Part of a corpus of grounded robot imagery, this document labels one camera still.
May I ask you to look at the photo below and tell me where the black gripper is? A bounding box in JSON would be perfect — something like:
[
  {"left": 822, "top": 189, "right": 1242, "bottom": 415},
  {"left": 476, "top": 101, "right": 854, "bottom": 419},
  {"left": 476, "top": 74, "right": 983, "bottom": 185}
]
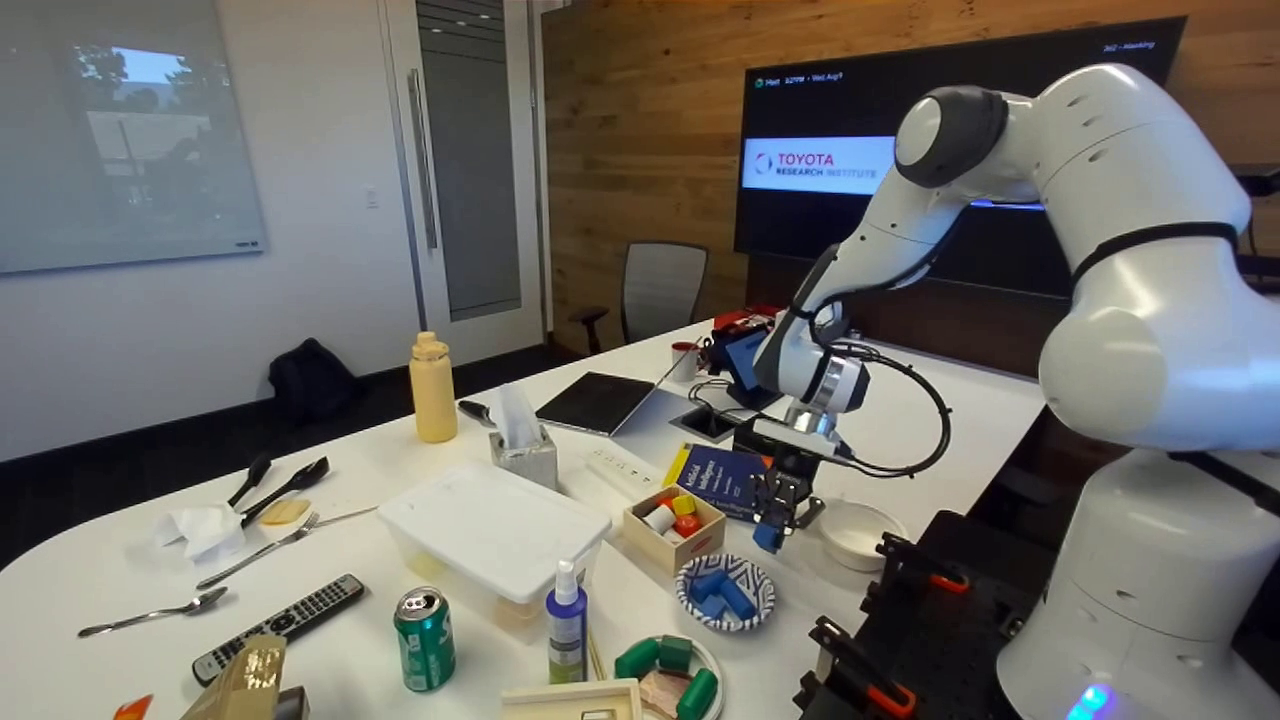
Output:
[{"left": 732, "top": 415, "right": 847, "bottom": 533}]

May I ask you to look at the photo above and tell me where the blue block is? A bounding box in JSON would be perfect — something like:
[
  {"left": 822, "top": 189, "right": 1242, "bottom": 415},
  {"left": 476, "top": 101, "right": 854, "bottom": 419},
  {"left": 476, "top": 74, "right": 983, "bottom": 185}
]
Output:
[{"left": 751, "top": 522, "right": 784, "bottom": 553}]

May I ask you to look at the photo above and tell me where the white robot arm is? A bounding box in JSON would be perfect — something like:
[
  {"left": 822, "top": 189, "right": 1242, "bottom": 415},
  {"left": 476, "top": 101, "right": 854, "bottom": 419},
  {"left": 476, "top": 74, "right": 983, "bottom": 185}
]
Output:
[{"left": 758, "top": 66, "right": 1280, "bottom": 720}]

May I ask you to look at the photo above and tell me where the white bowl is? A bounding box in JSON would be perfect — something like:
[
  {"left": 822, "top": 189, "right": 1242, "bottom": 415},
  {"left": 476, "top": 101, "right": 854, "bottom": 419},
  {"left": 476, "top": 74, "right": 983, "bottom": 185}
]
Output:
[{"left": 817, "top": 501, "right": 898, "bottom": 574}]

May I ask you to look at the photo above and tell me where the blue and yellow book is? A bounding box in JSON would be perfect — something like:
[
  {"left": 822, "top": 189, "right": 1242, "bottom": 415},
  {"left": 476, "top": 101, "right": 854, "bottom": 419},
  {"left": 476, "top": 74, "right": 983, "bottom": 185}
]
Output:
[{"left": 665, "top": 446, "right": 807, "bottom": 522}]

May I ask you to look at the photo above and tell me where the blue patterned plate with blocks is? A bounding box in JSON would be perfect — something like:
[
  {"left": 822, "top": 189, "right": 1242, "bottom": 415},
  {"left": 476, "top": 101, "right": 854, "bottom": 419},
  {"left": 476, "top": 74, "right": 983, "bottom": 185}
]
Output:
[{"left": 678, "top": 558, "right": 777, "bottom": 635}]

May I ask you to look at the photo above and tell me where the black orange clamp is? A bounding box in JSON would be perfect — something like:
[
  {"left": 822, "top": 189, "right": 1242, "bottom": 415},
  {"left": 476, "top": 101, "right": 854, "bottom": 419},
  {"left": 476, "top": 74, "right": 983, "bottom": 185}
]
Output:
[
  {"left": 877, "top": 533, "right": 971, "bottom": 595},
  {"left": 803, "top": 615, "right": 881, "bottom": 720}
]

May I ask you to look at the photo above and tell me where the wooden box of toys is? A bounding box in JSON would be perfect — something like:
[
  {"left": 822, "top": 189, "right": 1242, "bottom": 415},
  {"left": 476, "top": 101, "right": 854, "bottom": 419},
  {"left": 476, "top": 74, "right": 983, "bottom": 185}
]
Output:
[{"left": 622, "top": 488, "right": 727, "bottom": 575}]

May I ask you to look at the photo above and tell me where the silver laptop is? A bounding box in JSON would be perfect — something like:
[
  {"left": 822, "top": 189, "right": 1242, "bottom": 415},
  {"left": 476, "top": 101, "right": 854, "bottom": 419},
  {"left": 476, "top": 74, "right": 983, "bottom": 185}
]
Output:
[{"left": 535, "top": 373, "right": 700, "bottom": 437}]

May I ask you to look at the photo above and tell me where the white plate with green toys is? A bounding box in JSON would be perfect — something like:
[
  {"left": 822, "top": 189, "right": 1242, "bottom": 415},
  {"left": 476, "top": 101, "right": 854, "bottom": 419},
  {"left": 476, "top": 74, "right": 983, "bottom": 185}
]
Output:
[{"left": 611, "top": 631, "right": 727, "bottom": 720}]

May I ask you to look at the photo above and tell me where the black office chair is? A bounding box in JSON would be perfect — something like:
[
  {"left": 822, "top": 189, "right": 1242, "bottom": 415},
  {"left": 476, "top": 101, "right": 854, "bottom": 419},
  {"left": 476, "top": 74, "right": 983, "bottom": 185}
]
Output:
[{"left": 622, "top": 241, "right": 710, "bottom": 339}]

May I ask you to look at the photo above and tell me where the blue spray bottle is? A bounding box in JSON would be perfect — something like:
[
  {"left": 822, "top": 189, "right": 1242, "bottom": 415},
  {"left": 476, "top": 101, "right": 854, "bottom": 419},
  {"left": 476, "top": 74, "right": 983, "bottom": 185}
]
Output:
[{"left": 545, "top": 559, "right": 589, "bottom": 685}]

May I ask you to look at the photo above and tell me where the wooden shape sorter box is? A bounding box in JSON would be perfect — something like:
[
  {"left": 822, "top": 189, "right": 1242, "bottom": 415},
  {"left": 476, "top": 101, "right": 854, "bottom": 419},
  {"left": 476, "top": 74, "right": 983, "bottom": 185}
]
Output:
[{"left": 499, "top": 680, "right": 643, "bottom": 720}]

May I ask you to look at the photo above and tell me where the grey tissue box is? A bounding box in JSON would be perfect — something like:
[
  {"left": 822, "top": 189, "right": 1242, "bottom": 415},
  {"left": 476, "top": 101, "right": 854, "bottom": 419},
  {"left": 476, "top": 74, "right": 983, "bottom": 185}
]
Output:
[{"left": 489, "top": 387, "right": 561, "bottom": 488}]

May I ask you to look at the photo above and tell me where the white plastic container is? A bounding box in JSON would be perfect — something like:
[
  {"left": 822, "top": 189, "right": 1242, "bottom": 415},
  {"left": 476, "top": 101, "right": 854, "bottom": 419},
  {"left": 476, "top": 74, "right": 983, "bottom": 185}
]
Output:
[{"left": 382, "top": 465, "right": 611, "bottom": 631}]

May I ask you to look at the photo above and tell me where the tan water bottle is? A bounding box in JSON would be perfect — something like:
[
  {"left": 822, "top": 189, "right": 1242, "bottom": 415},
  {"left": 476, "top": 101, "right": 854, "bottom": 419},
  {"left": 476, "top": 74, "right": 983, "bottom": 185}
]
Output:
[{"left": 409, "top": 334, "right": 456, "bottom": 446}]

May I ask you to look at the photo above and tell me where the green soda can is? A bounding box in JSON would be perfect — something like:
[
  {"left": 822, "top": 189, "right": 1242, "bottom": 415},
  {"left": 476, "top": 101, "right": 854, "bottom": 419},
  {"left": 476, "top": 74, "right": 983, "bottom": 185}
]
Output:
[{"left": 393, "top": 588, "right": 456, "bottom": 691}]

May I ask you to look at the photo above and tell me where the black spoon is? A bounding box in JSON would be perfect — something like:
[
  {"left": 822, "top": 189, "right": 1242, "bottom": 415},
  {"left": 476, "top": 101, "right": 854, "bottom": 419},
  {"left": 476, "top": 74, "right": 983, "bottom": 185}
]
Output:
[{"left": 242, "top": 457, "right": 329, "bottom": 527}]

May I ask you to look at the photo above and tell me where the black tv remote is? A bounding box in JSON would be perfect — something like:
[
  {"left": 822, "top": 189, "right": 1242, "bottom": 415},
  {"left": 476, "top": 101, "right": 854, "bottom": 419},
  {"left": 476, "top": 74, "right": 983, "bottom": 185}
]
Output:
[{"left": 192, "top": 575, "right": 370, "bottom": 688}]

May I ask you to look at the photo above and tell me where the black backpack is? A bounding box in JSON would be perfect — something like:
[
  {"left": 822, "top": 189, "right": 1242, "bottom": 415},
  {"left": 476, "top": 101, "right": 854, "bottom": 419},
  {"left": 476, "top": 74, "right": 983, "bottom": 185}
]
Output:
[{"left": 270, "top": 339, "right": 357, "bottom": 419}]

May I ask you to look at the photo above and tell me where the wooden brush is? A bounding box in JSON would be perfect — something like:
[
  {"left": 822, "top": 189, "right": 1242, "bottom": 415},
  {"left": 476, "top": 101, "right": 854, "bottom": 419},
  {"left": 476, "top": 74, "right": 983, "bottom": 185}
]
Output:
[{"left": 179, "top": 635, "right": 307, "bottom": 720}]

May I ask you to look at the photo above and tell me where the silver fork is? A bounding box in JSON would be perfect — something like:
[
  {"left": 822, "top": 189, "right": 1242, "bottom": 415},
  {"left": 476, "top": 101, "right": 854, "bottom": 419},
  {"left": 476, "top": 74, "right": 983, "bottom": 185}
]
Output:
[{"left": 78, "top": 588, "right": 227, "bottom": 639}]

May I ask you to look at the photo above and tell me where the wall tv screen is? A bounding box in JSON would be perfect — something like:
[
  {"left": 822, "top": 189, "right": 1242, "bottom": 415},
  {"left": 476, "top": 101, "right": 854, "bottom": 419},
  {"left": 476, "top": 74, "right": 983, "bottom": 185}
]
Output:
[{"left": 732, "top": 13, "right": 1192, "bottom": 302}]

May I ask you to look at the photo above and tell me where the wall whiteboard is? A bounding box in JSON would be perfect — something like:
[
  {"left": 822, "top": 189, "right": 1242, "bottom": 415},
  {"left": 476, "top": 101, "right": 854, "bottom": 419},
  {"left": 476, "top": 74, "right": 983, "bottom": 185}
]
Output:
[{"left": 0, "top": 0, "right": 270, "bottom": 278}]

